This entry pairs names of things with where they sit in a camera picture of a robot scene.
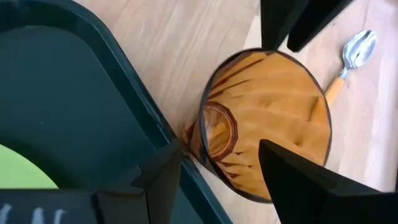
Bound amber faceted glass cup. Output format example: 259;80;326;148
183;48;333;203

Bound dark green tray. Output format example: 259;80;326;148
0;0;234;224

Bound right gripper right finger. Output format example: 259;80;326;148
258;139;398;224

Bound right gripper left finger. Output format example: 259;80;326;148
93;138;183;224

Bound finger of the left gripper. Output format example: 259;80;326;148
286;0;354;53
260;0;310;51

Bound wooden-handled metal spoon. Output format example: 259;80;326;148
324;29;377;106

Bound lime green plate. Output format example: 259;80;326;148
0;143;59;190

